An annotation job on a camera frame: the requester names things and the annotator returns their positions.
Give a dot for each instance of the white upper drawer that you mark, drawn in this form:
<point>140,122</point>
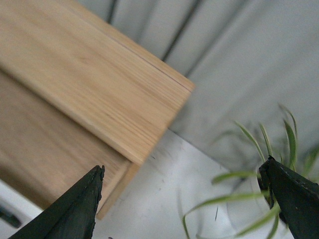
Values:
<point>15,204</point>

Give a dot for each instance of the right spider plant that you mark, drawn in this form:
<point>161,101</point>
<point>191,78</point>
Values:
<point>273,214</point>

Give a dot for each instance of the wooden two-drawer cabinet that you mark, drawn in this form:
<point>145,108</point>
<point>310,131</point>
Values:
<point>97,76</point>

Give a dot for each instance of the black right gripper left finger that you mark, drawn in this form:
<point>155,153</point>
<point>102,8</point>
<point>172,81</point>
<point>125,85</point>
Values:
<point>71,216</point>

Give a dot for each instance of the black drawer handle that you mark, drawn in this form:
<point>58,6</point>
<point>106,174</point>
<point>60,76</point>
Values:
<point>9,217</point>

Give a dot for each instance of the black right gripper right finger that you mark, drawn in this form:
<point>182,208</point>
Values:
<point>298,198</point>

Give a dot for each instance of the grey pleated curtain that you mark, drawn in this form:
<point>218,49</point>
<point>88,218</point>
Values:
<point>248,59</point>

